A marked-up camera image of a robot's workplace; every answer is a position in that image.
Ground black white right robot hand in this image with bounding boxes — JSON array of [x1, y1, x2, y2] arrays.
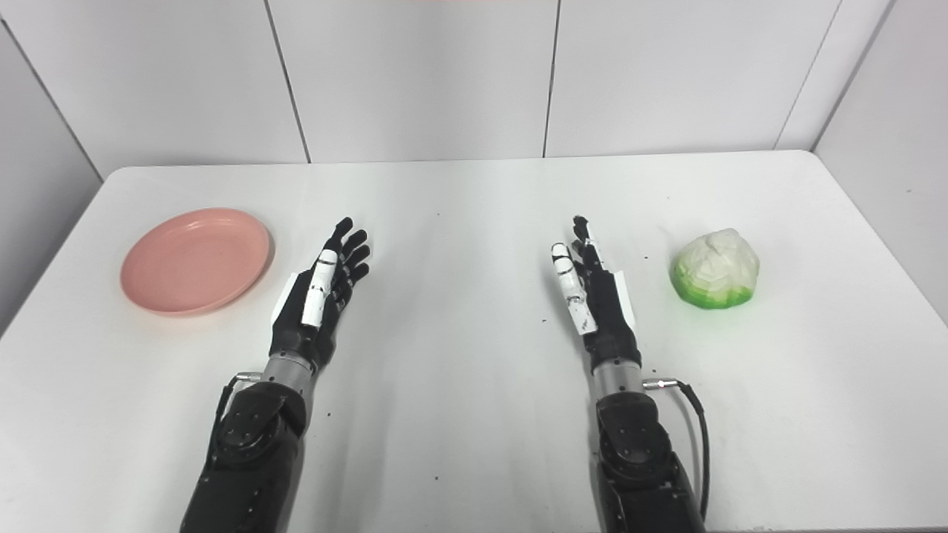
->
[[550, 215, 642, 366]]

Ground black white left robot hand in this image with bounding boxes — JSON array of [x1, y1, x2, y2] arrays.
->
[[269, 217, 371, 365]]

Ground white green toy cabbage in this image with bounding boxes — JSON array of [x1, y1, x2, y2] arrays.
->
[[670, 228, 761, 310]]

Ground pink round plate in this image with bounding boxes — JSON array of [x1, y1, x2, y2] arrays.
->
[[120, 207, 273, 318]]

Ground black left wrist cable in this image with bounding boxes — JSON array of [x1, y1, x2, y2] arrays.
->
[[210, 372, 262, 460]]

